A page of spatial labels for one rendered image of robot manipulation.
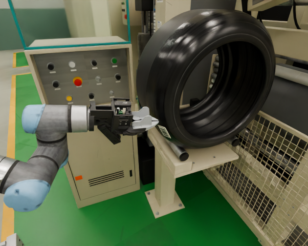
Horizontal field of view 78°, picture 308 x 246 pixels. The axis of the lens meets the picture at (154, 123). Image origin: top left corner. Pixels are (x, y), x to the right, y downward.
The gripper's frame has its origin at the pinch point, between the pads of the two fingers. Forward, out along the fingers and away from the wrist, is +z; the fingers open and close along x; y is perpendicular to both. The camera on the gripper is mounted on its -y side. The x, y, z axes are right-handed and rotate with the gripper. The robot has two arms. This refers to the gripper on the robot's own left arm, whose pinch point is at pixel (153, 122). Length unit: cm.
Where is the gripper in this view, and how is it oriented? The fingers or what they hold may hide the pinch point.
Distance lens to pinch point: 61.4
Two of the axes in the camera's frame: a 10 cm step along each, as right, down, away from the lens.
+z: 9.4, -0.1, 3.4
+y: 2.5, -6.6, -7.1
